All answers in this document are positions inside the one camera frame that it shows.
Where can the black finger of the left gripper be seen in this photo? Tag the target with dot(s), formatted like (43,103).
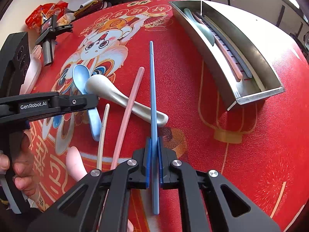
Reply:
(76,103)

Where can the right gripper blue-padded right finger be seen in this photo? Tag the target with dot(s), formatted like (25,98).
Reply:
(208,201)

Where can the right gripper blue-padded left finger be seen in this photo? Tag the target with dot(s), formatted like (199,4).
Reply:
(100,200)

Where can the light blue plastic spoon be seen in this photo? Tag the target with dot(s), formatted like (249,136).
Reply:
(80,76)

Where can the white plastic spoon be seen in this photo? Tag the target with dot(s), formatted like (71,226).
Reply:
(102,87)

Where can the blue chopstick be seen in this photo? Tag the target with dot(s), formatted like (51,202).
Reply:
(154,136)

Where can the pink chopstick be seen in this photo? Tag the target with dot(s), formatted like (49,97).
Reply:
(221,45)
(126,117)

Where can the green plastic spoon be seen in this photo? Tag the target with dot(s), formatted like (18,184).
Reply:
(203,28)

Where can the pink plastic spoon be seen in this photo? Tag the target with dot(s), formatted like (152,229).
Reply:
(74,164)

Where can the cream white chopstick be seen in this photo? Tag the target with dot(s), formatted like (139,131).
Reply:
(241,55)

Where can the person's left hand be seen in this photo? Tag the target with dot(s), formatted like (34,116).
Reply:
(25,178)

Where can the clear plastic bottle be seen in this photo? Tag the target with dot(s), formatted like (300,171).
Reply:
(33,71)

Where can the red printed table mat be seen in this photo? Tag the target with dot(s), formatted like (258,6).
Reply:
(261,148)

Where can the red snack bag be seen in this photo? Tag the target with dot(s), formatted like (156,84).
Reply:
(43,12)

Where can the stainless steel utensil tray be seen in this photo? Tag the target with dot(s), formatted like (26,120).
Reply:
(238,27)

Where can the black camera tripod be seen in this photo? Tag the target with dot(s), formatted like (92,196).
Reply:
(48,35)

